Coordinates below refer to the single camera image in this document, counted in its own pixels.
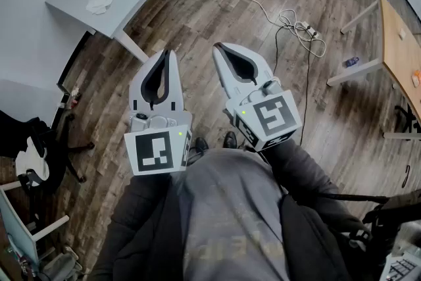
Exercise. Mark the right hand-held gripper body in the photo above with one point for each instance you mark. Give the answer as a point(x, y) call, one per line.
point(269, 118)

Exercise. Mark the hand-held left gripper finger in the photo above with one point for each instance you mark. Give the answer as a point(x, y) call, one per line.
point(137, 89)
point(176, 92)

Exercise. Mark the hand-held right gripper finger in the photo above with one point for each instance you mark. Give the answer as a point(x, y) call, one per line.
point(227, 79)
point(260, 62)

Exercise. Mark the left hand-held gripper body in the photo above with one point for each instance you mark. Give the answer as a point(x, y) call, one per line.
point(154, 149)

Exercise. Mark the person's right forearm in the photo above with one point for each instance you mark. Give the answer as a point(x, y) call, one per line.
point(294, 168)

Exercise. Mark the person's left forearm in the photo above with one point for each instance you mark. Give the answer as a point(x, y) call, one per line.
point(144, 204)

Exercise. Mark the person's right black shoe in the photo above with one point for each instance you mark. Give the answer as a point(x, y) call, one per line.
point(229, 139)

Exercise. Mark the person's black shoe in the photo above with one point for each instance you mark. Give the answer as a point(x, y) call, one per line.
point(201, 144)
point(229, 139)

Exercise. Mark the person's left black shoe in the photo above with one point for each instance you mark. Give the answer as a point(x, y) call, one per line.
point(201, 144)

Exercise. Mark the white power strip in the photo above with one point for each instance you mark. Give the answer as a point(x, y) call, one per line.
point(310, 29)

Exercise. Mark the blue plastic bottle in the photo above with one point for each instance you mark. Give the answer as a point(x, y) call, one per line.
point(351, 62)

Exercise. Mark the person's grey shirt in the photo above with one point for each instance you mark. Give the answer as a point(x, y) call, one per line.
point(230, 207)

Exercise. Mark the black office chair with cloth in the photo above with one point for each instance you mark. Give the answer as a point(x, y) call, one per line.
point(49, 148)

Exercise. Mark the wooden table with white legs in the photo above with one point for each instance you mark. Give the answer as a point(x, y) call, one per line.
point(399, 52)

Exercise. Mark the grey bag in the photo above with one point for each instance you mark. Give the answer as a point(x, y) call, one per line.
point(60, 265)

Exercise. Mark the orange small item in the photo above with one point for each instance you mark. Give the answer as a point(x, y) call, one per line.
point(416, 79)

